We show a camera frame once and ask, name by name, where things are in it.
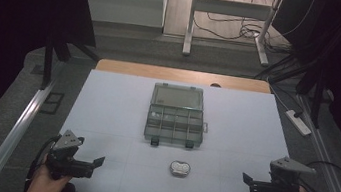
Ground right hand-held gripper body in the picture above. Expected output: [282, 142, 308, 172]
[248, 151, 319, 192]

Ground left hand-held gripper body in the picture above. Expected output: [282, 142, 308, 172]
[43, 127, 100, 186]

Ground person's left hand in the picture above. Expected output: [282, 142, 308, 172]
[24, 151, 76, 192]

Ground white table mat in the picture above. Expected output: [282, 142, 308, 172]
[50, 64, 301, 192]

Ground white power strip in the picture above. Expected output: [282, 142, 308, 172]
[281, 108, 315, 138]

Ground small silver oval case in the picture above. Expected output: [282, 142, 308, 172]
[167, 159, 193, 180]

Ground clear plastic organizer box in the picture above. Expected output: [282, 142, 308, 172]
[141, 79, 215, 154]

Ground black metal stand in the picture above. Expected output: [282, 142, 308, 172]
[38, 32, 103, 97]
[290, 68, 339, 132]

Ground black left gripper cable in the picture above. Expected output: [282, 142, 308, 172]
[23, 130, 64, 192]

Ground white power strip cable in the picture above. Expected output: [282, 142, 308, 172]
[262, 76, 296, 113]

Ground black floor cables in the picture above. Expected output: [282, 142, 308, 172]
[189, 0, 299, 56]

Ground white desk frame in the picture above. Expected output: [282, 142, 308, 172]
[181, 0, 285, 70]

